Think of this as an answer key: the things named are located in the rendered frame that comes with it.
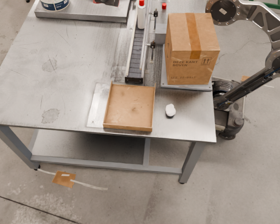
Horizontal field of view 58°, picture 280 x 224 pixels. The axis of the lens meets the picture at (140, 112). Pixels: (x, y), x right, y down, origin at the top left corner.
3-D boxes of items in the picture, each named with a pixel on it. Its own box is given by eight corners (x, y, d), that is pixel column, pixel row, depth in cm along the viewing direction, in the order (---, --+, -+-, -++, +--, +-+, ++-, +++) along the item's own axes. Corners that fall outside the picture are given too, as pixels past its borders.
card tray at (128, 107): (111, 84, 151) (111, 79, 148) (155, 87, 150) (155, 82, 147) (103, 127, 135) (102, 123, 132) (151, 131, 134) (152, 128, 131)
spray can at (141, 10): (138, 24, 174) (138, -4, 157) (145, 24, 173) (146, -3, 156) (137, 29, 171) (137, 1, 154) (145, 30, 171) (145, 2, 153)
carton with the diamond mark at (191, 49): (164, 49, 165) (168, 12, 142) (201, 48, 165) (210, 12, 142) (167, 85, 149) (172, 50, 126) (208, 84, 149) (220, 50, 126)
